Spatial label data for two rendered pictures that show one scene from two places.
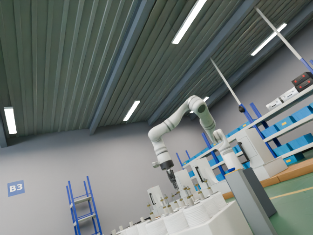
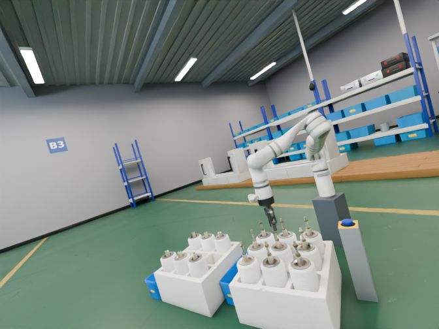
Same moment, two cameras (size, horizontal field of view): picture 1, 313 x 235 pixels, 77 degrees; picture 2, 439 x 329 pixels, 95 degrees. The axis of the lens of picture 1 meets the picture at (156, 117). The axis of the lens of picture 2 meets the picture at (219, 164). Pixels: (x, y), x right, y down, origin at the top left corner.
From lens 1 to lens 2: 0.49 m
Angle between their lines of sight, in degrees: 25
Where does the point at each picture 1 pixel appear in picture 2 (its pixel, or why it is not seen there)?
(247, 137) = not seen: hidden behind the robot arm
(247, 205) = (356, 264)
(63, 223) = (113, 181)
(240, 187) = (355, 245)
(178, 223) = (280, 277)
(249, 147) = not seen: hidden behind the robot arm
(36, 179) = (78, 137)
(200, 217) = (312, 282)
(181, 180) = (236, 158)
